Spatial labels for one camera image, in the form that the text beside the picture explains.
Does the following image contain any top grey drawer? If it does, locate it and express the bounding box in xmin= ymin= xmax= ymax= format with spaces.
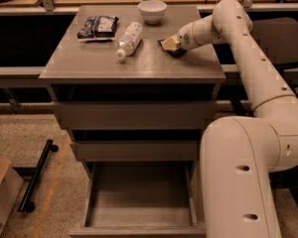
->
xmin=54 ymin=101 xmax=215 ymax=130

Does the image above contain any blue white snack bag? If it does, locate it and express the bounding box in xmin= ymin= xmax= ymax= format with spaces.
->
xmin=76 ymin=15 xmax=119 ymax=41

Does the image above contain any clear plastic water bottle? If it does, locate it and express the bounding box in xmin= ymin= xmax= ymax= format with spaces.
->
xmin=116 ymin=22 xmax=143 ymax=60

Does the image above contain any open bottom grey drawer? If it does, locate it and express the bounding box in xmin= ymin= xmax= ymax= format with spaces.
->
xmin=70 ymin=162 xmax=206 ymax=238

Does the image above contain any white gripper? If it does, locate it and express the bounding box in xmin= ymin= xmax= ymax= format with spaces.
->
xmin=161 ymin=27 xmax=197 ymax=52

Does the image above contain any white ceramic bowl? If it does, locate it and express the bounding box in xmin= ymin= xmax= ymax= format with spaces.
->
xmin=138 ymin=0 xmax=167 ymax=24

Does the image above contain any black office chair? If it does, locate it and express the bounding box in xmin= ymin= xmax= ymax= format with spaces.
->
xmin=218 ymin=17 xmax=298 ymax=226

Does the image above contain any middle grey drawer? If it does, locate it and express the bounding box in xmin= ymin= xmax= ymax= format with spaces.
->
xmin=71 ymin=141 xmax=199 ymax=162

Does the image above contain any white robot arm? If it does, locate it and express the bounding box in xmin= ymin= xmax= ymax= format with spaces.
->
xmin=162 ymin=0 xmax=298 ymax=238

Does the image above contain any dark blue rxbar wrapper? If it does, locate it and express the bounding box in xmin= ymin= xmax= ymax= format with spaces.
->
xmin=157 ymin=39 xmax=187 ymax=58

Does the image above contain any cardboard box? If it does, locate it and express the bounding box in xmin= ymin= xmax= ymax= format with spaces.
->
xmin=0 ymin=154 xmax=23 ymax=236

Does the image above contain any grey drawer cabinet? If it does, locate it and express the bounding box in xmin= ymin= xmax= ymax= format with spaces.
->
xmin=39 ymin=4 xmax=226 ymax=177

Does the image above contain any black wheeled bar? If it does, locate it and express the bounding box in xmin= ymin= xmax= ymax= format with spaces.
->
xmin=15 ymin=139 xmax=59 ymax=213

